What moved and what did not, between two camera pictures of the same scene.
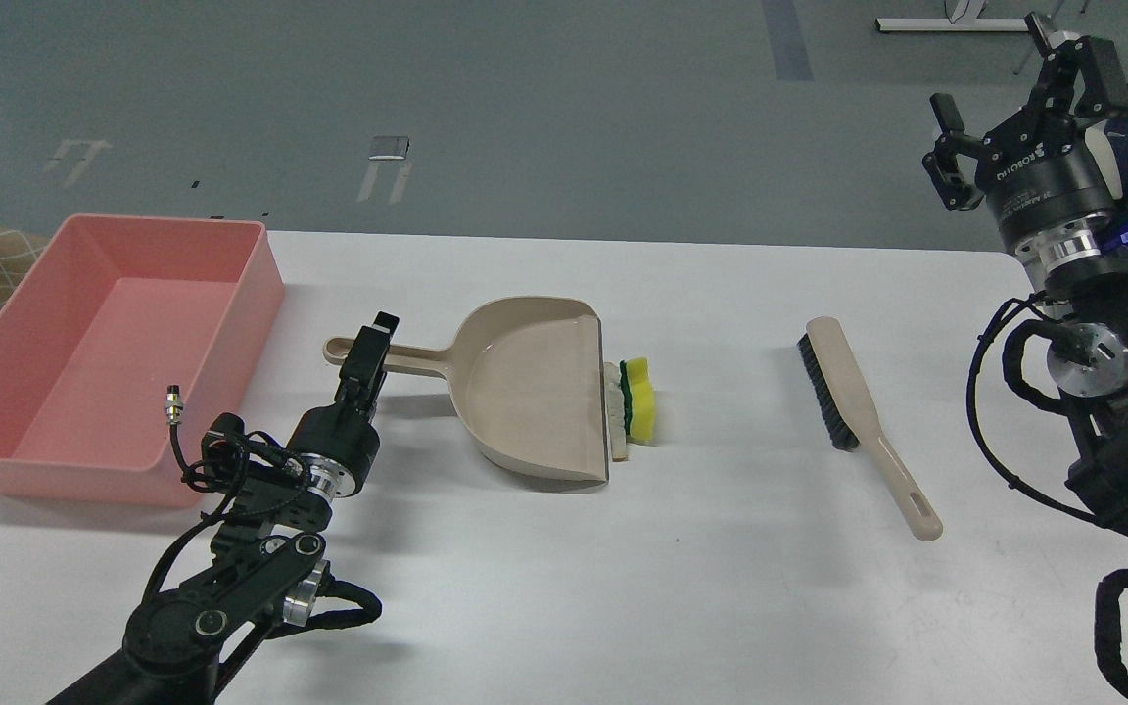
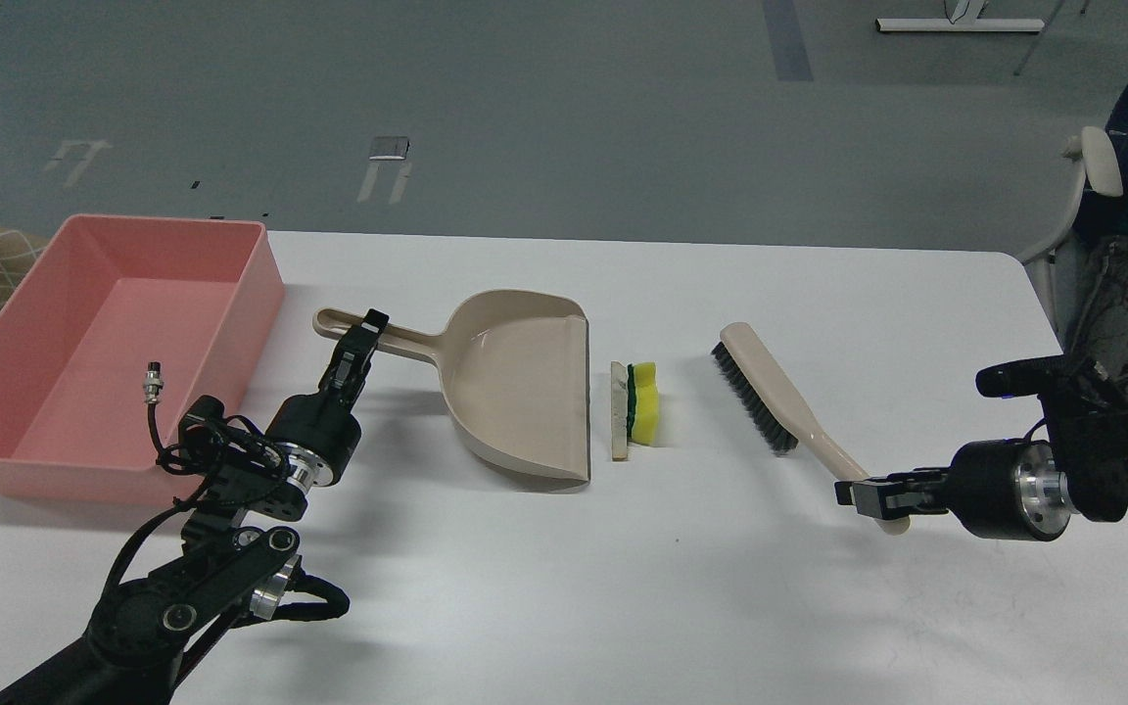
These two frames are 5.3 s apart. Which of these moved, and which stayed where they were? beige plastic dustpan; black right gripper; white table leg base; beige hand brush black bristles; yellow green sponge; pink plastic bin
Moved: beige hand brush black bristles; beige plastic dustpan; black right gripper
Stayed: white table leg base; yellow green sponge; pink plastic bin
